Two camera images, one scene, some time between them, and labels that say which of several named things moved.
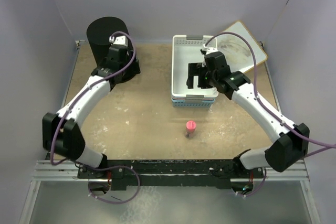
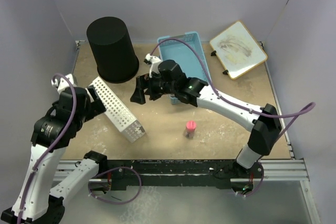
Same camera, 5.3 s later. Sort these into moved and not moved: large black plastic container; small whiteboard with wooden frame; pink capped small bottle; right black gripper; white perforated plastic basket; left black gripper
Moved: left black gripper; right black gripper; white perforated plastic basket
Not moved: large black plastic container; pink capped small bottle; small whiteboard with wooden frame
